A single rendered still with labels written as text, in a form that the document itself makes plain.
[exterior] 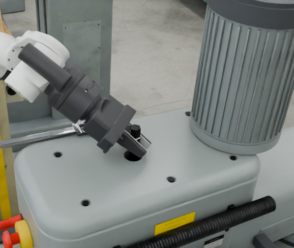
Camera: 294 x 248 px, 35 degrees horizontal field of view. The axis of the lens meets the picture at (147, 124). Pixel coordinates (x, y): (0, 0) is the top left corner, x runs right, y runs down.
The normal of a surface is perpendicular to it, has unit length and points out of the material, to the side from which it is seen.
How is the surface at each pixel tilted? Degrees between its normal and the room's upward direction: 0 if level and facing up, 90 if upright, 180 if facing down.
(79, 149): 0
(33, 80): 50
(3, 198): 90
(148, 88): 0
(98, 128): 90
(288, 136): 0
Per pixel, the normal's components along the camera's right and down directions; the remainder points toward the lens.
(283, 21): 0.15, 0.58
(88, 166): 0.07, -0.81
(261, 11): -0.25, 0.54
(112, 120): 0.55, -0.58
